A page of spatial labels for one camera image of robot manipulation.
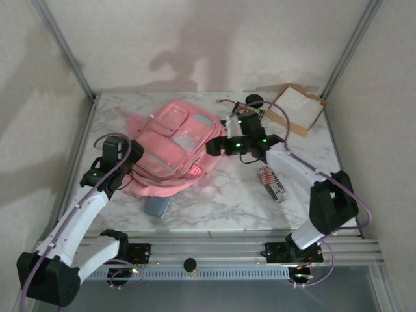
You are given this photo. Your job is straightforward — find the aluminium frame rails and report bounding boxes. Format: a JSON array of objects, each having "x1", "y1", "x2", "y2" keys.
[{"x1": 27, "y1": 220, "x2": 386, "y2": 270}]

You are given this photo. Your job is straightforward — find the pink backpack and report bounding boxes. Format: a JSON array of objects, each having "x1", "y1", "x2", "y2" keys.
[{"x1": 113, "y1": 99, "x2": 228, "y2": 198}]

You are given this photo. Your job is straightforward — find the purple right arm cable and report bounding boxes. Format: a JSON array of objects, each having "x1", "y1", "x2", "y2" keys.
[{"x1": 227, "y1": 100, "x2": 373, "y2": 289}]

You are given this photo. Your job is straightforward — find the brown cardboard box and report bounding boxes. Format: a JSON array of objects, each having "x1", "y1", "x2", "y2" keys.
[{"x1": 265, "y1": 83, "x2": 328, "y2": 140}]

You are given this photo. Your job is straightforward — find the black round knob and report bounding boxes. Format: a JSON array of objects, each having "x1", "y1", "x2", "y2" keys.
[{"x1": 183, "y1": 257, "x2": 199, "y2": 276}]

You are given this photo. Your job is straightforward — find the black controller board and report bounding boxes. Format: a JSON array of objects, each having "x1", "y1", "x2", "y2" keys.
[
  {"x1": 108, "y1": 266, "x2": 140, "y2": 281},
  {"x1": 290, "y1": 265, "x2": 315, "y2": 281}
]

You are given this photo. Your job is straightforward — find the black frame with brown beads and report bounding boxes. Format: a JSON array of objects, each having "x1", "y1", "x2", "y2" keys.
[{"x1": 216, "y1": 99, "x2": 265, "y2": 120}]

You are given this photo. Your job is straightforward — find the grey slotted cable duct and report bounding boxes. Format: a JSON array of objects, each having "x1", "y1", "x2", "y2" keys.
[{"x1": 79, "y1": 266, "x2": 291, "y2": 282}]

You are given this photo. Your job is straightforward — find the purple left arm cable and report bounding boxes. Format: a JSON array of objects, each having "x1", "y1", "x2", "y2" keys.
[{"x1": 19, "y1": 132, "x2": 146, "y2": 312}]

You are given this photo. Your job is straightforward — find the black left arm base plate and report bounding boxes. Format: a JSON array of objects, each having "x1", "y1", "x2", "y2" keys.
[{"x1": 92, "y1": 242, "x2": 152, "y2": 265}]

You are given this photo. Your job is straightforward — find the grey-blue pencil case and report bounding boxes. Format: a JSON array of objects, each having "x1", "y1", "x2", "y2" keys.
[{"x1": 144, "y1": 196, "x2": 173, "y2": 218}]

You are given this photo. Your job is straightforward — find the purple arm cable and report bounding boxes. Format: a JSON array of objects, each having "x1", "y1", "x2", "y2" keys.
[
  {"x1": 227, "y1": 100, "x2": 373, "y2": 289},
  {"x1": 19, "y1": 132, "x2": 146, "y2": 312}
]

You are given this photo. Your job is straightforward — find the aluminium corner post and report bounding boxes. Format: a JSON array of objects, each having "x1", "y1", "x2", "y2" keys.
[
  {"x1": 31, "y1": 0, "x2": 98, "y2": 101},
  {"x1": 319, "y1": 0, "x2": 384, "y2": 100}
]

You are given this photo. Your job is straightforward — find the red striped flag pencil pouch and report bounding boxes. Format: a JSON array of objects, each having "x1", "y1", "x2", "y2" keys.
[{"x1": 256, "y1": 165, "x2": 289, "y2": 204}]

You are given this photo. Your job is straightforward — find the white paper sheet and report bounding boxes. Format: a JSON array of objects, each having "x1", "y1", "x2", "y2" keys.
[{"x1": 268, "y1": 86, "x2": 324, "y2": 131}]

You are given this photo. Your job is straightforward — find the aluminium side rail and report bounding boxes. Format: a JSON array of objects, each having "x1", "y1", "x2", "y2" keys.
[{"x1": 50, "y1": 94, "x2": 100, "y2": 240}]

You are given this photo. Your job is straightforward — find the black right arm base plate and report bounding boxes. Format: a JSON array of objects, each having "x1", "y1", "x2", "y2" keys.
[{"x1": 263, "y1": 242, "x2": 324, "y2": 263}]

